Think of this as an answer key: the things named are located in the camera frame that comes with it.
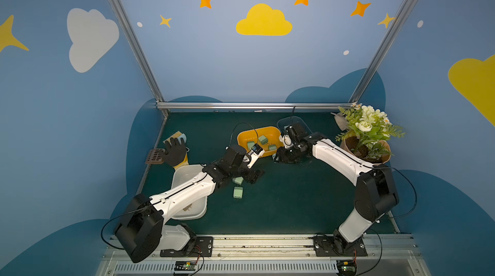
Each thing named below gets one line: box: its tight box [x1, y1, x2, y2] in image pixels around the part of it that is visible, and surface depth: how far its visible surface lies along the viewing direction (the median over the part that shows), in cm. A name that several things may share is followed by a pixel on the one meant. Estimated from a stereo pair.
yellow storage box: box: [237, 126, 283, 156], surface depth 109 cm
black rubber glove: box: [159, 137, 187, 168], surface depth 102 cm
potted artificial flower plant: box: [330, 101, 406, 166], surface depth 80 cm
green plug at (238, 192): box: [233, 186, 243, 200], surface depth 88 cm
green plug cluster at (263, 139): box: [258, 134, 269, 146], surface depth 109 cm
